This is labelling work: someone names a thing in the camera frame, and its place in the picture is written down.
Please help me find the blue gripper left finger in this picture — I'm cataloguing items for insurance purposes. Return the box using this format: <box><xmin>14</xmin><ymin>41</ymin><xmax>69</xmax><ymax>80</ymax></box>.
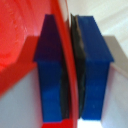
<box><xmin>33</xmin><ymin>13</ymin><xmax>70</xmax><ymax>122</ymax></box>

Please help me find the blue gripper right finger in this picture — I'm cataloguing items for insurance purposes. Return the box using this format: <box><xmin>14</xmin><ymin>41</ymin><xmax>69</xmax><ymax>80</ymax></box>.
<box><xmin>69</xmin><ymin>13</ymin><xmax>115</xmax><ymax>122</ymax></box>

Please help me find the orange-red plastic bowl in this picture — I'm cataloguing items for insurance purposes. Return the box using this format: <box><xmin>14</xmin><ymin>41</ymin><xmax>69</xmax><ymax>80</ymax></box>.
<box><xmin>0</xmin><ymin>0</ymin><xmax>82</xmax><ymax>128</ymax></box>

